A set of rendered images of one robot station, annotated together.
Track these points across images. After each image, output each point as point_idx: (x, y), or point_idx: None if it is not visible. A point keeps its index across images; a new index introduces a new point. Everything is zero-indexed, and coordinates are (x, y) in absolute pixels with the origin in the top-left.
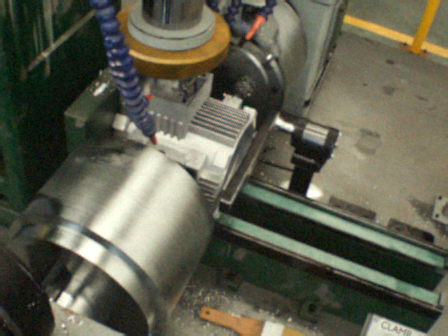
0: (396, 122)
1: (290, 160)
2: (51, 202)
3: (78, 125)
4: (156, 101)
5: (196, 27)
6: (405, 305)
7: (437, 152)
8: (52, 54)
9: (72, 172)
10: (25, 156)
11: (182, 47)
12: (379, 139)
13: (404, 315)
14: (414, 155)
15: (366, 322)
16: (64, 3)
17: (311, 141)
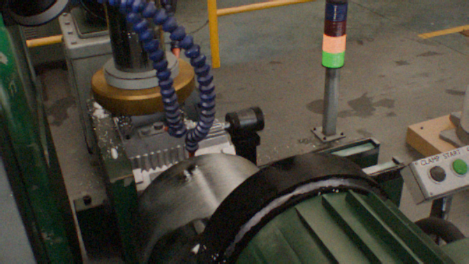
0: (243, 109)
1: (237, 148)
2: (192, 225)
3: (127, 184)
4: (160, 138)
5: (169, 60)
6: (382, 179)
7: (283, 109)
8: (48, 151)
9: (176, 202)
10: (72, 257)
11: (172, 76)
12: None
13: (384, 187)
14: (273, 119)
15: (406, 174)
16: (31, 103)
17: (248, 122)
